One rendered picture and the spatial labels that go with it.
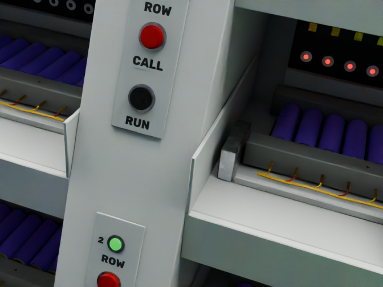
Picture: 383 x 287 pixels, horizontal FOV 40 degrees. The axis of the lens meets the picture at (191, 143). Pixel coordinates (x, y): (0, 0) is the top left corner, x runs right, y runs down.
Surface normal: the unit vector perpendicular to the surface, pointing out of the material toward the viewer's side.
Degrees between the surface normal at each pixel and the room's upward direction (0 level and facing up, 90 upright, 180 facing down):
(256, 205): 20
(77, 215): 90
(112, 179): 90
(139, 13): 90
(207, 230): 110
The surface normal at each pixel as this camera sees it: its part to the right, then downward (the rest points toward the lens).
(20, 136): 0.09, -0.82
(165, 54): -0.28, 0.20
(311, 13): -0.33, 0.51
